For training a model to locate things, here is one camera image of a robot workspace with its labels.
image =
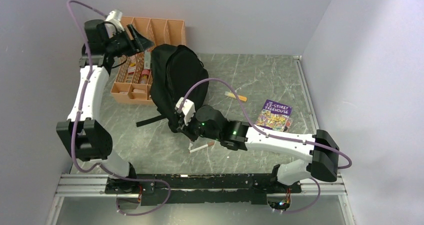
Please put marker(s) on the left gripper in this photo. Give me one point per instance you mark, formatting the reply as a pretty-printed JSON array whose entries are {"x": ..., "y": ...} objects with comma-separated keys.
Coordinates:
[{"x": 141, "y": 44}]

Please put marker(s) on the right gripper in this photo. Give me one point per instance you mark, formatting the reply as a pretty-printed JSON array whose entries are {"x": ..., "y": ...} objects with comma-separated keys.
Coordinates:
[{"x": 186, "y": 129}]

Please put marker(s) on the black student backpack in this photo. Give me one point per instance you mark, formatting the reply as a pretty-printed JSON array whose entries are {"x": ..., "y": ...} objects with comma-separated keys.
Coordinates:
[{"x": 174, "y": 70}]

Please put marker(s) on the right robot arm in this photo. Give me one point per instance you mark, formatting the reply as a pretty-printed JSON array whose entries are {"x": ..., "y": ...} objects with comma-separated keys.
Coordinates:
[{"x": 316, "y": 155}]

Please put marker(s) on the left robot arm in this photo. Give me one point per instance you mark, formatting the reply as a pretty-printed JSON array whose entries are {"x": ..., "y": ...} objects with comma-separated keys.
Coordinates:
[{"x": 88, "y": 143}]

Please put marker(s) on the teal stationery box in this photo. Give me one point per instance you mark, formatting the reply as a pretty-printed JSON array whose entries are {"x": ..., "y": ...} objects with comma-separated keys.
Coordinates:
[{"x": 147, "y": 60}]

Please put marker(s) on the white brown pen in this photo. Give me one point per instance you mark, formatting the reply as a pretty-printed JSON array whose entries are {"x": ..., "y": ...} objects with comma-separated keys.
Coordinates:
[{"x": 207, "y": 145}]

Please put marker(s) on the red white staples box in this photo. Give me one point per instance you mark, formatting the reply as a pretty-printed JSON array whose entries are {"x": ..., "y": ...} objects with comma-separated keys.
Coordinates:
[{"x": 131, "y": 68}]

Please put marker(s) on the pink crayon tube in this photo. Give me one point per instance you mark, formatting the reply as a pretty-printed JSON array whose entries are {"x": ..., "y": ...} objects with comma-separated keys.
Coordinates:
[{"x": 144, "y": 76}]

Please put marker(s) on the peach plastic desk organizer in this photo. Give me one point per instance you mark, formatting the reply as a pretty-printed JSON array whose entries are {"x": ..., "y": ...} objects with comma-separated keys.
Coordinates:
[{"x": 160, "y": 31}]

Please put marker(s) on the yellow highlighter pen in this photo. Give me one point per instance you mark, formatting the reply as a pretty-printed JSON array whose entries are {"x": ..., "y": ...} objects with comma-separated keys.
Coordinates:
[{"x": 234, "y": 96}]

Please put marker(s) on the purple storey treehouse book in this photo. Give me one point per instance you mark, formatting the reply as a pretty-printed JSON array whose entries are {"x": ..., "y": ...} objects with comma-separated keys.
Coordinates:
[{"x": 274, "y": 115}]

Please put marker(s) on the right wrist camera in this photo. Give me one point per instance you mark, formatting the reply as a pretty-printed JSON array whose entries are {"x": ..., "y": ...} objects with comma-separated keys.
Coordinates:
[{"x": 186, "y": 108}]

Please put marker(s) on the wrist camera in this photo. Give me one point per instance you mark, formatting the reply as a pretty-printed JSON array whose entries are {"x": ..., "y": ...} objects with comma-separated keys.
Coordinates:
[
  {"x": 114, "y": 18},
  {"x": 186, "y": 108}
]

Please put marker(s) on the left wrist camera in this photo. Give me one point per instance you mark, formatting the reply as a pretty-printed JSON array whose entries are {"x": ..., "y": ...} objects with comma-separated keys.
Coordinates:
[{"x": 114, "y": 18}]

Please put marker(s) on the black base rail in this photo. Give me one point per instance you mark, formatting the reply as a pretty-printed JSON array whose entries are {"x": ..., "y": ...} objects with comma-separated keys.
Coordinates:
[{"x": 201, "y": 188}]

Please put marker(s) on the aluminium frame rail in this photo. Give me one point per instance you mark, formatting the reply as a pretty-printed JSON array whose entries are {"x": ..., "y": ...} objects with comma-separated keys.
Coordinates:
[{"x": 94, "y": 185}]

